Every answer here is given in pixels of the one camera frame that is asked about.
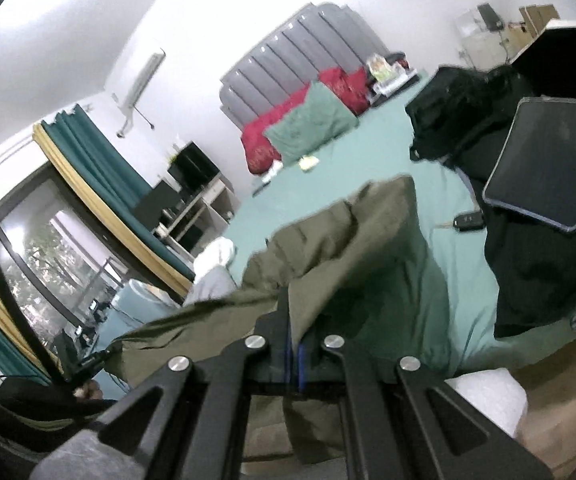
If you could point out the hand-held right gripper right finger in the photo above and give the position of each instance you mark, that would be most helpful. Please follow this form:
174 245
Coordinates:
302 366

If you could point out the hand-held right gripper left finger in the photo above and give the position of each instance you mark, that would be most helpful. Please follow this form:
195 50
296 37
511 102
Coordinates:
288 360

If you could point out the green pillow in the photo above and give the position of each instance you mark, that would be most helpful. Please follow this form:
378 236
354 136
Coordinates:
310 122

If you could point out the white cloth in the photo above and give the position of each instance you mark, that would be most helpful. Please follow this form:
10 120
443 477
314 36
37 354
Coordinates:
215 255

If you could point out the long red pillow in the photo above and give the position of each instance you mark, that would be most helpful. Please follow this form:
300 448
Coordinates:
263 140

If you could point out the black cloth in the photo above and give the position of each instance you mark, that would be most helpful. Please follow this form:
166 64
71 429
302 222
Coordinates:
533 275

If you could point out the large window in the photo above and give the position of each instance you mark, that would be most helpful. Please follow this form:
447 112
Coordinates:
43 255

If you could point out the colourful snack bag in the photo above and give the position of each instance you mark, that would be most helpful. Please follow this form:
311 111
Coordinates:
380 67

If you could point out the white pillow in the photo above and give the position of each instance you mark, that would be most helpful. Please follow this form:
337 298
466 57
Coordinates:
488 395

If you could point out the brown blanket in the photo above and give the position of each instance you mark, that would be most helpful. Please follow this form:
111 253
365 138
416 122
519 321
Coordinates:
568 400

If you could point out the light blue chair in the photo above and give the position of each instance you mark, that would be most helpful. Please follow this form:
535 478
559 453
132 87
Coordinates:
138 305

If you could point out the white shelf unit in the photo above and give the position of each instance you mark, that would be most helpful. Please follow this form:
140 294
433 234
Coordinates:
193 195

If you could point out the olive green jacket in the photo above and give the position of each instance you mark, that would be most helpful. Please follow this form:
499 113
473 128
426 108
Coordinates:
358 240

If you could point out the black car key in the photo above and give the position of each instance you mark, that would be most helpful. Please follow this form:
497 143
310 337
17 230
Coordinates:
468 221

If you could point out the dark tablet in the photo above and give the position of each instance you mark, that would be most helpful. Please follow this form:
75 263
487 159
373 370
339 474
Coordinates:
543 160

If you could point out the grey padded headboard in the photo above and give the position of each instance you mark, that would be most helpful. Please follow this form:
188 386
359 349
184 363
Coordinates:
288 55

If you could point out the small yellow white packet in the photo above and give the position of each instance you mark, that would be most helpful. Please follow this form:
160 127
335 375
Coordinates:
309 163

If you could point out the bed with green sheet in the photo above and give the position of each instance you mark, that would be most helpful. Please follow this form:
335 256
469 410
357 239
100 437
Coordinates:
373 145

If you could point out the white air conditioner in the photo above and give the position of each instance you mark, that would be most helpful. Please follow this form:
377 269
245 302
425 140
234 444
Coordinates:
140 87

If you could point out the black bag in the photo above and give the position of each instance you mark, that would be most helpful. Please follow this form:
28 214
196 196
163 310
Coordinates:
448 105

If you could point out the grey cloth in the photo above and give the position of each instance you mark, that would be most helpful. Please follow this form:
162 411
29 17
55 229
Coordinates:
210 285

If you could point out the cardboard box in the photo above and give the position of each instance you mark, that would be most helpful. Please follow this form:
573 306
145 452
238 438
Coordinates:
538 19

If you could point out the small red pillow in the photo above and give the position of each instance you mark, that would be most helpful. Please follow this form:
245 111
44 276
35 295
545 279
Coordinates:
343 87

